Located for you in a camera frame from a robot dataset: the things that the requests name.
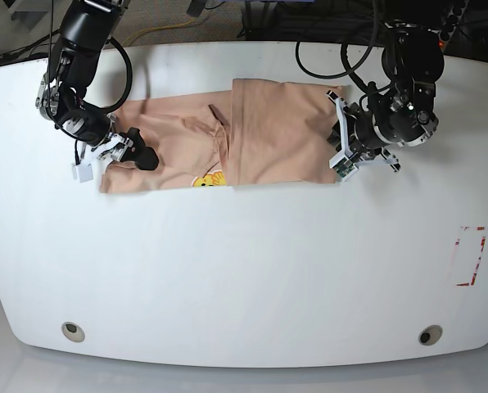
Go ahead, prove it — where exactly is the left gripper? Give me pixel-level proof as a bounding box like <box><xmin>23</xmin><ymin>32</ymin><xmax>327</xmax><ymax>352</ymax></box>
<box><xmin>327</xmin><ymin>108</ymin><xmax>386</xmax><ymax>162</ymax></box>

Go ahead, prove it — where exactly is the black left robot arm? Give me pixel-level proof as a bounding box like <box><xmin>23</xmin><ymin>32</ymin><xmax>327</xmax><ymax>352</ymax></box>
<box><xmin>343</xmin><ymin>20</ymin><xmax>445</xmax><ymax>172</ymax></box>

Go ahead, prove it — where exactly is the left table grommet hole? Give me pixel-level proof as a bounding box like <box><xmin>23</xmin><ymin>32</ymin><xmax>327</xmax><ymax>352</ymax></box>
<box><xmin>61</xmin><ymin>322</ymin><xmax>85</xmax><ymax>343</ymax></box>

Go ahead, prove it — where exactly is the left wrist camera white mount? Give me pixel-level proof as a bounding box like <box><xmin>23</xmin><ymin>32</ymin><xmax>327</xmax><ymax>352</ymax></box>
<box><xmin>325</xmin><ymin>89</ymin><xmax>401</xmax><ymax>182</ymax></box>

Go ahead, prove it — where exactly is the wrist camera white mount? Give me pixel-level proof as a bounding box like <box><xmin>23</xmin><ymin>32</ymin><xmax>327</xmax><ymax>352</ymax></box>
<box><xmin>325</xmin><ymin>89</ymin><xmax>401</xmax><ymax>182</ymax></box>
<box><xmin>72</xmin><ymin>132</ymin><xmax>133</xmax><ymax>183</ymax></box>

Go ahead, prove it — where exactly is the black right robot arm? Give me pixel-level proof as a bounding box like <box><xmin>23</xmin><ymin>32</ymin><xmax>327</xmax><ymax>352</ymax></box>
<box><xmin>35</xmin><ymin>1</ymin><xmax>159</xmax><ymax>171</ymax></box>

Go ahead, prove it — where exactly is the right table grommet hole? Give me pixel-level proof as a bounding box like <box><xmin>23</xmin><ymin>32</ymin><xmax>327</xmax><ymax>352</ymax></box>
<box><xmin>418</xmin><ymin>325</ymin><xmax>443</xmax><ymax>346</ymax></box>

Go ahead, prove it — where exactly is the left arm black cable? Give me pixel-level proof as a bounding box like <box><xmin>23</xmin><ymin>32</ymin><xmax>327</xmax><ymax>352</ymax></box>
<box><xmin>295</xmin><ymin>0</ymin><xmax>392</xmax><ymax>99</ymax></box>

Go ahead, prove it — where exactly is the black power strip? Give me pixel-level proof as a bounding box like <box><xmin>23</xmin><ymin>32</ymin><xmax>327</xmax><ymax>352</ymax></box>
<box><xmin>438</xmin><ymin>0</ymin><xmax>468</xmax><ymax>51</ymax></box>

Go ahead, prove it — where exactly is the peach T-shirt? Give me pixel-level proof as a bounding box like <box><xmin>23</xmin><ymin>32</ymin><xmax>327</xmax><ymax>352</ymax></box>
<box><xmin>99</xmin><ymin>79</ymin><xmax>345</xmax><ymax>194</ymax></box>

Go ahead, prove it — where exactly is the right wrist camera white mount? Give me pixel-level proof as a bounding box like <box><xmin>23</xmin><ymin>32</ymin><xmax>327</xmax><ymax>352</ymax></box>
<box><xmin>72</xmin><ymin>132</ymin><xmax>133</xmax><ymax>183</ymax></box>

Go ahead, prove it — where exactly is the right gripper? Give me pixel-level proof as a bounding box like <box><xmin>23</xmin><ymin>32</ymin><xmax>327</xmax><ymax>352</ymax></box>
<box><xmin>90</xmin><ymin>127</ymin><xmax>159</xmax><ymax>170</ymax></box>

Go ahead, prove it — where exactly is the red tape rectangle marking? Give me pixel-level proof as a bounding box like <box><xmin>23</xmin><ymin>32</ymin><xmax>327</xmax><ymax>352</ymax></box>
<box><xmin>452</xmin><ymin>226</ymin><xmax>486</xmax><ymax>287</ymax></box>

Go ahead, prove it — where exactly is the yellow cable on floor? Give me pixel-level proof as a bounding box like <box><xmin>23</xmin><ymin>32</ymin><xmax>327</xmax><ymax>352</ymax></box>
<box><xmin>123</xmin><ymin>14</ymin><xmax>212</xmax><ymax>47</ymax></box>

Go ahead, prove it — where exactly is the table grommet hole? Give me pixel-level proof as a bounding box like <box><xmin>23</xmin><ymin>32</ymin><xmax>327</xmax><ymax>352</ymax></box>
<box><xmin>418</xmin><ymin>325</ymin><xmax>443</xmax><ymax>346</ymax></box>
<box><xmin>61</xmin><ymin>322</ymin><xmax>85</xmax><ymax>343</ymax></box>

